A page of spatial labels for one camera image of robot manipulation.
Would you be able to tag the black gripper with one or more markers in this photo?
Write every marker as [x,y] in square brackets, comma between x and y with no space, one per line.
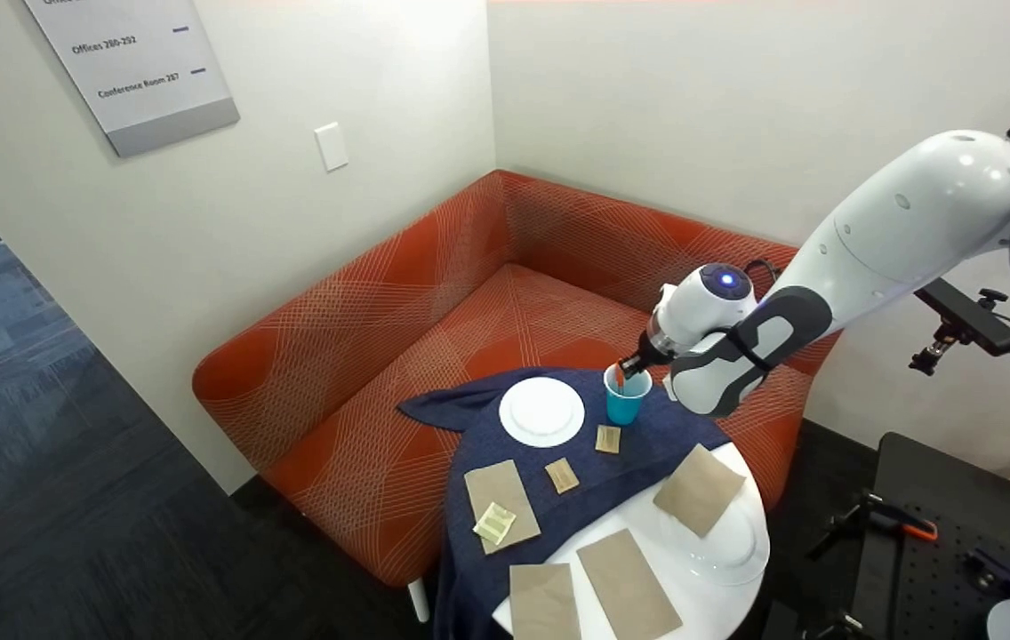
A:
[659,341]

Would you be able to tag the orange and white marker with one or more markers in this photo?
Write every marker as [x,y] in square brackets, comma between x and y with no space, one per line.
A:
[616,379]

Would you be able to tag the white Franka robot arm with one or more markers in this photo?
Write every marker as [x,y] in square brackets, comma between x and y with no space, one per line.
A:
[920,215]

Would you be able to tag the teal plastic cup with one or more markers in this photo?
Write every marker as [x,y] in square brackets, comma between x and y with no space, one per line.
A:
[631,412]

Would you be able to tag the white round plate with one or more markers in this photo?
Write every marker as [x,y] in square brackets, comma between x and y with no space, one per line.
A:
[543,412]

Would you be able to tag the brown paper napkin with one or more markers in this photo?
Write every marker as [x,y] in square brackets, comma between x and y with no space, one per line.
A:
[505,486]
[699,489]
[543,606]
[631,587]

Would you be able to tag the navy blue cloth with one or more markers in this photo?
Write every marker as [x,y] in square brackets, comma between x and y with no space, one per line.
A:
[597,499]

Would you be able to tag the round white table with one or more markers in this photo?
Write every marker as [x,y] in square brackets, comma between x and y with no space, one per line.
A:
[721,555]

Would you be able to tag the small pale green packet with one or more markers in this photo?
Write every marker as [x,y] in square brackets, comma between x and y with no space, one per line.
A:
[492,524]

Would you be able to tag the orange patterned cloth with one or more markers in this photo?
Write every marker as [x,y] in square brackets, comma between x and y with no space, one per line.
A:
[348,358]

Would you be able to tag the white sofa leg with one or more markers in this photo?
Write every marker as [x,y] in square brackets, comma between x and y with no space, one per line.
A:
[418,598]

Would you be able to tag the black bar clamp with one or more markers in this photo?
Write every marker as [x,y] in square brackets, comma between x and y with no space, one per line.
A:
[844,624]

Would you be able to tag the black perforated work table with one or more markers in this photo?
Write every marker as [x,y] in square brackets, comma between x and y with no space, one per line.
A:
[953,499]

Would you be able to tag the black camera clamp mount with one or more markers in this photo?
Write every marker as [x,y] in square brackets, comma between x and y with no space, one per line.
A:
[938,345]

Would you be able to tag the dark camera mounting rail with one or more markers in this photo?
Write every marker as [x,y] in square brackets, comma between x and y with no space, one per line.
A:
[986,322]

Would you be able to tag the white wall switch plate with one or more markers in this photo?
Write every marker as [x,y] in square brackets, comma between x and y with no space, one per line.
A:
[332,146]

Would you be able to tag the grey and white wall sign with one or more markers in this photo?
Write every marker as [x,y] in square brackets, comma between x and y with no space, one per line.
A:
[135,73]

